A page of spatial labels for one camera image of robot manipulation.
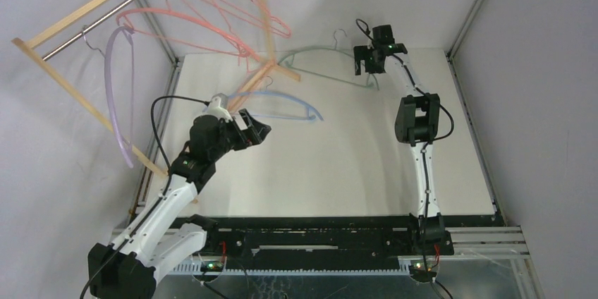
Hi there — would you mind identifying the green plastic hanger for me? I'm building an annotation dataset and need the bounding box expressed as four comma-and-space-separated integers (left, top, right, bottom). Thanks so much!
277, 28, 380, 91

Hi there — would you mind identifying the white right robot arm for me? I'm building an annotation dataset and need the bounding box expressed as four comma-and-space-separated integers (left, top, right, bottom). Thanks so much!
353, 18, 445, 254

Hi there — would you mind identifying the aluminium frame post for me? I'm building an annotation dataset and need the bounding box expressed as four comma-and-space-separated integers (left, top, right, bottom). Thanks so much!
111, 0, 183, 69
446, 0, 486, 62

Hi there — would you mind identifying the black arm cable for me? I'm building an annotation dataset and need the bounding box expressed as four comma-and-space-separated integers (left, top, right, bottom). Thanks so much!
355, 18, 455, 260
79, 96, 211, 299

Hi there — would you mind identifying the purple plastic hanger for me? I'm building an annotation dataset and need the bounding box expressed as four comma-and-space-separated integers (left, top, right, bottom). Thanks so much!
80, 25, 135, 169

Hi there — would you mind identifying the right aluminium frame post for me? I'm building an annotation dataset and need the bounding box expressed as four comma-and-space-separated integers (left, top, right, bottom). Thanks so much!
446, 0, 486, 62

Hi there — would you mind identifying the left aluminium frame post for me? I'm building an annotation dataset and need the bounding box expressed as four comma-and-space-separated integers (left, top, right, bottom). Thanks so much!
111, 0, 183, 69

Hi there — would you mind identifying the wooden clothes rack frame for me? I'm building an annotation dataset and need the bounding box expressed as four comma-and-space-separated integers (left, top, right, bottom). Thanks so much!
10, 0, 301, 205

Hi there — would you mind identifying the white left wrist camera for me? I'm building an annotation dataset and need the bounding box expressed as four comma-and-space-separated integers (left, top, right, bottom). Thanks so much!
204, 93, 233, 122

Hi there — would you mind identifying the pink curved plastic hanger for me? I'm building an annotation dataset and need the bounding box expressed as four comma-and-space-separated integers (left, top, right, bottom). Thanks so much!
116, 0, 261, 61

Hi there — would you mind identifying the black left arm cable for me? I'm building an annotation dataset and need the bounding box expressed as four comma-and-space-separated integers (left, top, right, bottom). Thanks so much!
79, 96, 211, 299

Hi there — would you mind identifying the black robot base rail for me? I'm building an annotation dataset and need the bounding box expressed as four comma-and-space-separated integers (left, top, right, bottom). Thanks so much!
193, 215, 505, 273

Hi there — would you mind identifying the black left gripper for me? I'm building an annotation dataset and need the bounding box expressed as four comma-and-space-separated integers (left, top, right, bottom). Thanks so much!
209, 109, 270, 161

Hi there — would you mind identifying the blue plastic hanger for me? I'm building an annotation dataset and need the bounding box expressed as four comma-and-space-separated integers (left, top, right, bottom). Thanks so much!
228, 77, 324, 122

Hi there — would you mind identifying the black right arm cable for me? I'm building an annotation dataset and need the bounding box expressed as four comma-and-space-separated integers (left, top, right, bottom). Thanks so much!
355, 18, 455, 260

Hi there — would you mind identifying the pink notched hanger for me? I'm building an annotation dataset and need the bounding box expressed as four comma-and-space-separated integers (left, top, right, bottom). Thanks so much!
147, 0, 268, 63

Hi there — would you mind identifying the metal rack hanging rod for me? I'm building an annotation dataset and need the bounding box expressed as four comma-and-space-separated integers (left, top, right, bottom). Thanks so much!
27, 0, 138, 61

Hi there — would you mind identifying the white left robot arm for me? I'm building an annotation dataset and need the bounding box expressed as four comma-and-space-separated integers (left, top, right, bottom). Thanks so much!
80, 109, 271, 298

